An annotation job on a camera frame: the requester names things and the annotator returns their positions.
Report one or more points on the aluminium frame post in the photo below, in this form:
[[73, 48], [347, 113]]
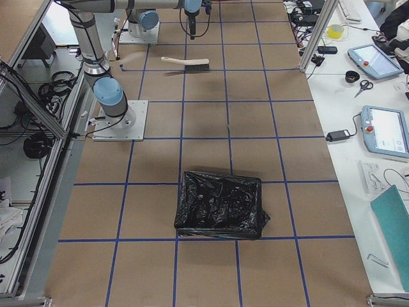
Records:
[[324, 18]]

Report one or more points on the aluminium side frame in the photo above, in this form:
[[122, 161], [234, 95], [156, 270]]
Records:
[[41, 82]]

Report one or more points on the small black bowl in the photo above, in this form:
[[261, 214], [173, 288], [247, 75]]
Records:
[[351, 76]]

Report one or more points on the black handled scissors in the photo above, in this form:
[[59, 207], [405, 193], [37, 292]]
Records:
[[364, 85]]

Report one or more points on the white hand brush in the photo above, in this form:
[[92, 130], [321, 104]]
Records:
[[190, 65]]

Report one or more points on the far teach pendant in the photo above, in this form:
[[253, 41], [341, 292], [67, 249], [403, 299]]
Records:
[[374, 62]]

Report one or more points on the black phone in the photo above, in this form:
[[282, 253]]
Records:
[[327, 50]]

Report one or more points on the near teach pendant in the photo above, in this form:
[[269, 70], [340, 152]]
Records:
[[385, 131]]

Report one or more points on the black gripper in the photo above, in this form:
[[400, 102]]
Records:
[[192, 17]]

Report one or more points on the teal folder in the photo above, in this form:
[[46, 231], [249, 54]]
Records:
[[392, 217]]

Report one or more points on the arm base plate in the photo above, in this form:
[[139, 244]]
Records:
[[139, 36], [129, 128]]

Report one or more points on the black power adapter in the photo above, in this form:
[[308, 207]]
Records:
[[338, 135]]

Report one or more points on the teach pendant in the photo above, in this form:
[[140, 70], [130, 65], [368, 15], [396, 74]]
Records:
[[374, 62], [385, 131]]

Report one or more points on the metal hex key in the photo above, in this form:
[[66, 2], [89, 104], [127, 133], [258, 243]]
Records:
[[377, 260]]

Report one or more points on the yellow tape roll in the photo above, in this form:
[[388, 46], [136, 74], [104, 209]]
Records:
[[335, 31]]

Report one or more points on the white keyboard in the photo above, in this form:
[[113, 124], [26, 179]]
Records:
[[349, 12]]

